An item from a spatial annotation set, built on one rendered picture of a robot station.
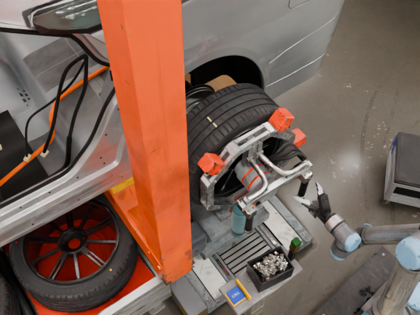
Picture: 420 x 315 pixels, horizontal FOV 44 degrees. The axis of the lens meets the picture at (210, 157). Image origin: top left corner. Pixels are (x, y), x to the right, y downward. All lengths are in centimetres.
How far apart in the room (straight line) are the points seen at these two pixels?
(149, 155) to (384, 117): 271
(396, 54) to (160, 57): 343
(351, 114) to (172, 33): 285
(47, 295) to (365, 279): 169
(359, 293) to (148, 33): 210
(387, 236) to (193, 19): 128
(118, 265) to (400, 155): 188
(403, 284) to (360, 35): 283
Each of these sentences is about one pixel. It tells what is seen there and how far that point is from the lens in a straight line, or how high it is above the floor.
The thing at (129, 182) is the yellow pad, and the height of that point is 71.
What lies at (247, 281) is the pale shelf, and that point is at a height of 45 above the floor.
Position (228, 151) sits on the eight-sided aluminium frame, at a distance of 237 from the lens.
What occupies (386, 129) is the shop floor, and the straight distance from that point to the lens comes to 407.
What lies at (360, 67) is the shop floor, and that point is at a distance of 445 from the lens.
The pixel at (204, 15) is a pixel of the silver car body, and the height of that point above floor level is 159.
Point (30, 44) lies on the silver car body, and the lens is 310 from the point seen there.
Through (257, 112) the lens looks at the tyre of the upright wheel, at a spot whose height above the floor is 117.
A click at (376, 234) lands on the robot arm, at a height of 86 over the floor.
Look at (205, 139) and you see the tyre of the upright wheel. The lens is 239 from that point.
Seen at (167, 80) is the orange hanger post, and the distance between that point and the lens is 148.
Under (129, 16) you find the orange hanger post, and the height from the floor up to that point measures 222.
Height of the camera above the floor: 303
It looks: 55 degrees down
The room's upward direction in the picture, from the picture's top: 1 degrees clockwise
